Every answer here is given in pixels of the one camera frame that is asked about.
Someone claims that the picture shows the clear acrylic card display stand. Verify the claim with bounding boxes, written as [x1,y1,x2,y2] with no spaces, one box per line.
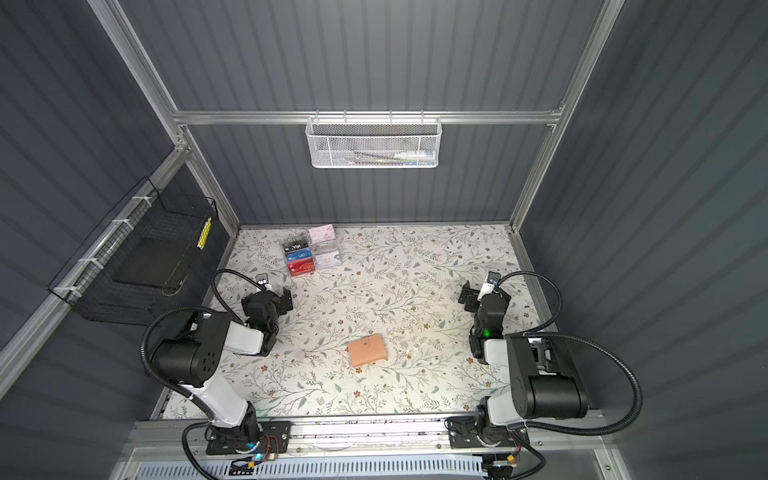
[281,229,342,260]

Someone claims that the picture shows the pink leather card wallet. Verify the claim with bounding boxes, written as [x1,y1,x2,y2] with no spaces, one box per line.
[347,334,388,368]

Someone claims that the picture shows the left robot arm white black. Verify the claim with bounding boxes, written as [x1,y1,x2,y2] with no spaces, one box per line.
[139,288,293,455]

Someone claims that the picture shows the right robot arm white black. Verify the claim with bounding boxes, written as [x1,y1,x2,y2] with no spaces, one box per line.
[458,280,588,446]

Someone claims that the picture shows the blue VIP card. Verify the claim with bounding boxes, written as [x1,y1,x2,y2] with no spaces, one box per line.
[285,248,312,263]

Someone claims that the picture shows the black VIP card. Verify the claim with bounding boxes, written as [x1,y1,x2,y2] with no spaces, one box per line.
[282,239,308,253]

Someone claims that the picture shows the white VIP diamond card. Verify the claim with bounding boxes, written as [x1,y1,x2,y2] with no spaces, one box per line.
[313,250,342,270]

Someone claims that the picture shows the pink VIP card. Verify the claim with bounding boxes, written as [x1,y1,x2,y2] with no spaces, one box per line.
[307,224,336,244]

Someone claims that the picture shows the yellow tag on basket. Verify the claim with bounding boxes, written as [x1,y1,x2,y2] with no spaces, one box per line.
[196,217,212,250]

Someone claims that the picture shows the black pad in basket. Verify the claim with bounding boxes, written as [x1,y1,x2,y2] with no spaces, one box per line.
[112,238,197,294]

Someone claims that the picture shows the pens in white basket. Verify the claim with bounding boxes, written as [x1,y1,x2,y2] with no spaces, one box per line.
[353,150,438,166]

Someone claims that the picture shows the white vented panel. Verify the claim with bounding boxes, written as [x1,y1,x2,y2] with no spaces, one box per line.
[134,455,487,480]

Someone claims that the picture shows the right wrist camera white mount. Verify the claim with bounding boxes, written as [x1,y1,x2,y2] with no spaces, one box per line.
[477,271,502,300]

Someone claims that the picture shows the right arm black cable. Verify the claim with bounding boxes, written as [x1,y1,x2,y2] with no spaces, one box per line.
[497,270,644,437]

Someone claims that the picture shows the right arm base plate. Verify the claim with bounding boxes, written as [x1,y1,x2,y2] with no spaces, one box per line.
[443,415,529,449]

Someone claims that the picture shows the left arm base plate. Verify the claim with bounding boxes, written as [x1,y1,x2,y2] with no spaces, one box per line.
[205,421,293,456]

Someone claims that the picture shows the black wire basket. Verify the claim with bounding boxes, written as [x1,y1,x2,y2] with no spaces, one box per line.
[48,178,221,326]

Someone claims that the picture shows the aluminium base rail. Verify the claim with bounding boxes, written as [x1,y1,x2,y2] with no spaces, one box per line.
[122,410,607,463]

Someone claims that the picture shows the white wire mesh basket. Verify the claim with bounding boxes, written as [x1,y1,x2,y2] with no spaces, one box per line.
[305,117,443,169]

